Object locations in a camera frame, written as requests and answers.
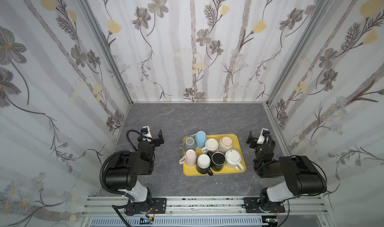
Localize white slotted cable duct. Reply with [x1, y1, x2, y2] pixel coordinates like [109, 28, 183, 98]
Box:
[89, 216, 268, 227]

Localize black and white mug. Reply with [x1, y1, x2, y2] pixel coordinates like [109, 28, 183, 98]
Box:
[196, 154, 213, 176]

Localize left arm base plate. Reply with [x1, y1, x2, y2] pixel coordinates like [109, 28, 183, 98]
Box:
[124, 198, 167, 216]

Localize grey mug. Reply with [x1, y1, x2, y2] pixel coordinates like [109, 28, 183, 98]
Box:
[182, 137, 197, 153]

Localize pink mug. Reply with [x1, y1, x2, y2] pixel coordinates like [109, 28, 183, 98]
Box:
[179, 150, 198, 167]

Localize yellow tray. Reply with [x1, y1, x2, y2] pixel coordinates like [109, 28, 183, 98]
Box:
[183, 134, 247, 177]

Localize white mug centre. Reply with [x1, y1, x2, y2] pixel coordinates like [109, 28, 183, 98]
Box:
[201, 139, 219, 154]

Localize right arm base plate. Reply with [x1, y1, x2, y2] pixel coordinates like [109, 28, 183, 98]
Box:
[242, 197, 286, 214]

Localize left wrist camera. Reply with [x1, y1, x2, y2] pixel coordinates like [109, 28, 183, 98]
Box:
[141, 126, 152, 139]

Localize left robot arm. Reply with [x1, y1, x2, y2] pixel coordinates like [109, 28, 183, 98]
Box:
[99, 127, 165, 216]

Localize white speckled mug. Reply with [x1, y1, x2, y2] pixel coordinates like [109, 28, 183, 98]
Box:
[225, 149, 245, 172]

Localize beige mug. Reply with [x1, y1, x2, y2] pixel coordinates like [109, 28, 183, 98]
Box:
[218, 137, 234, 154]

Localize aluminium mounting rail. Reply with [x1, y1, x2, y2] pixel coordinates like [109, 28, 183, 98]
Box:
[80, 195, 328, 218]

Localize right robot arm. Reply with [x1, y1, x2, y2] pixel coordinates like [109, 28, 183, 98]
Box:
[245, 129, 327, 213]

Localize light blue mug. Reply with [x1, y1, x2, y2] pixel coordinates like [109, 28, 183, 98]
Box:
[191, 131, 207, 149]

